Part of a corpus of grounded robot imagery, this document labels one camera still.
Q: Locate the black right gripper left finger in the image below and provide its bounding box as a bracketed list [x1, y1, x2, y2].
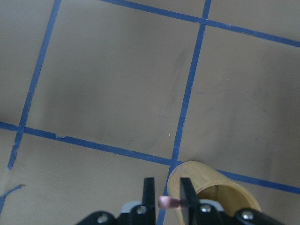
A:
[142, 177, 156, 225]

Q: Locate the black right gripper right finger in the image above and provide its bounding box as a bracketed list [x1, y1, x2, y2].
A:
[180, 178, 199, 225]

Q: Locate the bamboo cylinder holder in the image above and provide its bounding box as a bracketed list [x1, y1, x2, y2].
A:
[167, 161, 261, 216]

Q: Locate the pink chopstick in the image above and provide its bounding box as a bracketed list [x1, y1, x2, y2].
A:
[158, 195, 180, 210]

